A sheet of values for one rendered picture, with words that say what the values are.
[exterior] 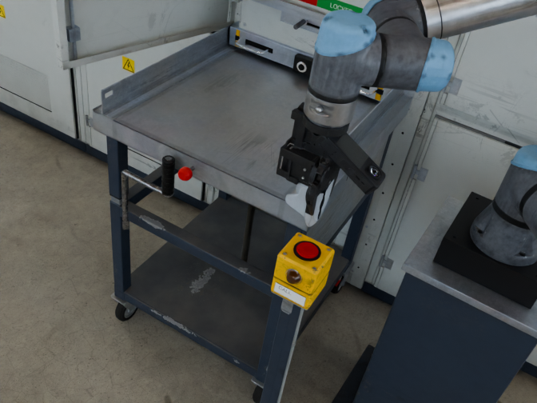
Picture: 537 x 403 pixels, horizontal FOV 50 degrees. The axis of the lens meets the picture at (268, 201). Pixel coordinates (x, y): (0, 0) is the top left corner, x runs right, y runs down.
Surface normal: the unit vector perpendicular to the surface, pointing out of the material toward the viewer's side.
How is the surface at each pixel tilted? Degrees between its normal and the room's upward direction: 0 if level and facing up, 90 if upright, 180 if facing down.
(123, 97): 90
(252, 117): 0
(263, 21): 94
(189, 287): 0
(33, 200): 0
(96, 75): 90
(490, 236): 72
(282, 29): 94
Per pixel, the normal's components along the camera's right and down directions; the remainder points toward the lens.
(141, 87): 0.86, 0.40
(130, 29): 0.70, 0.51
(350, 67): 0.07, 0.64
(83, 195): 0.13, -0.77
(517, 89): -0.50, 0.49
